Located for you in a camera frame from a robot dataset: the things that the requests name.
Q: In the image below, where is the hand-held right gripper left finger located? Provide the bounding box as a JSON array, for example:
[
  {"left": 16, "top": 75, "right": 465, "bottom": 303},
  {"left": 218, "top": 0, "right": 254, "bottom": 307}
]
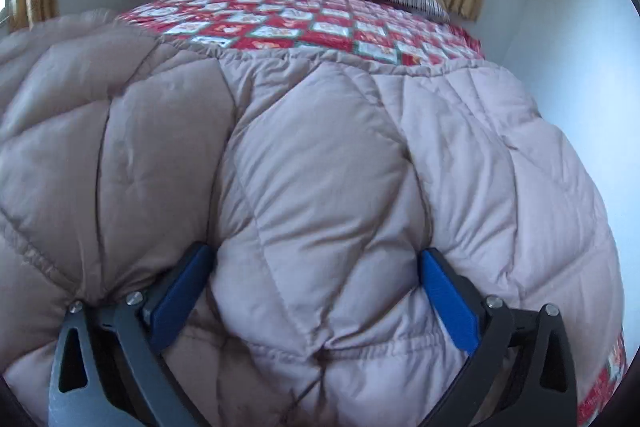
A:
[{"left": 47, "top": 243, "right": 216, "bottom": 427}]

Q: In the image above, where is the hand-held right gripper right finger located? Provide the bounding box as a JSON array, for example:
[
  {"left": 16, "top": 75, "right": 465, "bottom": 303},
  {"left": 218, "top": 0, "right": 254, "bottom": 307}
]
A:
[{"left": 418, "top": 247, "right": 579, "bottom": 427}]

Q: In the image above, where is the pale pink puffer jacket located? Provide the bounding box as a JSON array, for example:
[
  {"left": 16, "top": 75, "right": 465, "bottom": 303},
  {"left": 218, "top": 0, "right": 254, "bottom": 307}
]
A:
[{"left": 0, "top": 9, "right": 626, "bottom": 427}]

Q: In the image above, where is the red patterned bedspread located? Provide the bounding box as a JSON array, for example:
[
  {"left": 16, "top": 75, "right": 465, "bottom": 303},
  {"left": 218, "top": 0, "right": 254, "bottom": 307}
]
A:
[{"left": 116, "top": 0, "right": 628, "bottom": 427}]

